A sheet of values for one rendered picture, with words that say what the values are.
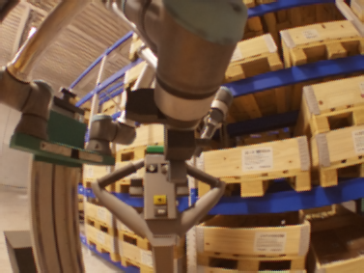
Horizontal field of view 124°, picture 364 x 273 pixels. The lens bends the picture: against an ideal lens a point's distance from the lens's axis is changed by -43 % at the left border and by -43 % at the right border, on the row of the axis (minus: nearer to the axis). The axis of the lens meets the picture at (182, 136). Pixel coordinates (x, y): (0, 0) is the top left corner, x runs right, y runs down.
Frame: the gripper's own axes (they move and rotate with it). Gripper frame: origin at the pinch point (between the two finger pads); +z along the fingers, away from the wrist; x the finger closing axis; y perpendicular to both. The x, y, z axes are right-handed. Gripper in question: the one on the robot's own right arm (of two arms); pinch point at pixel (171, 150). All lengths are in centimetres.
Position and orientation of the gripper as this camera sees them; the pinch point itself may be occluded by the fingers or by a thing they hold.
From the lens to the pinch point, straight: 40.4
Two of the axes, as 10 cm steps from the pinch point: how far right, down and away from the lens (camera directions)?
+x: -0.7, -8.5, 5.2
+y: 9.8, 0.2, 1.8
